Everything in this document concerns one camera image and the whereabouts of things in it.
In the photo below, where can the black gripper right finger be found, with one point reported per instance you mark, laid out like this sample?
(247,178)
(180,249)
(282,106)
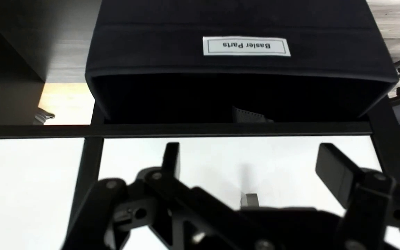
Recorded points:
(371,200)

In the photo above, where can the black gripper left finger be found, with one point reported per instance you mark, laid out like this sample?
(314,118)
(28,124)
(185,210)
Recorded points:
(179,217)

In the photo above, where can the white cabinet door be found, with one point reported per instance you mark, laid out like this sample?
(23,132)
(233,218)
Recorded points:
(36,188)

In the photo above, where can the black fabric storage bin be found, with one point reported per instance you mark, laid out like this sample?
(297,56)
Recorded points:
(146,63)

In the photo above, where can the white bin label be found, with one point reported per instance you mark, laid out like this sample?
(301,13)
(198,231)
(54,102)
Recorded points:
(244,46)

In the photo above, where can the black frame file cabinet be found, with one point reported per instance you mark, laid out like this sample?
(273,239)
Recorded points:
(43,93)

